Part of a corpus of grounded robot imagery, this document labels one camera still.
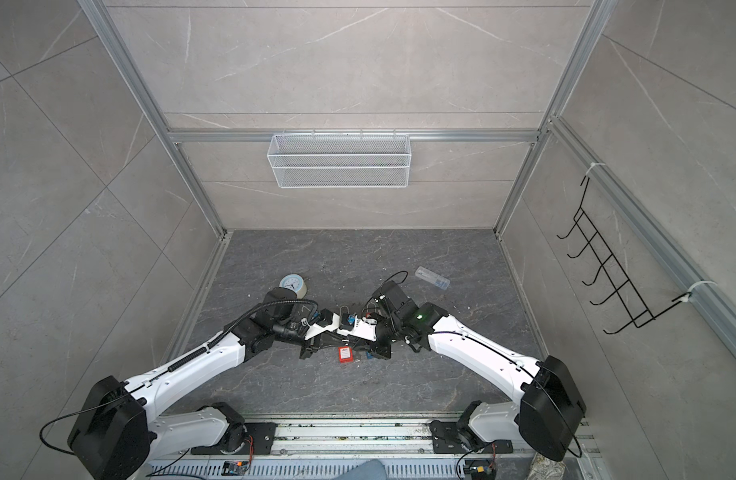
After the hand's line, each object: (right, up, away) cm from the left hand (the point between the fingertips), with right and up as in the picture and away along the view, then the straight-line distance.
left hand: (343, 334), depth 75 cm
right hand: (+3, -1, +1) cm, 4 cm away
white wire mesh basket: (-4, +53, +26) cm, 59 cm away
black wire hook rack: (+61, +9, -17) cm, 63 cm away
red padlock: (-1, -9, +11) cm, 14 cm away
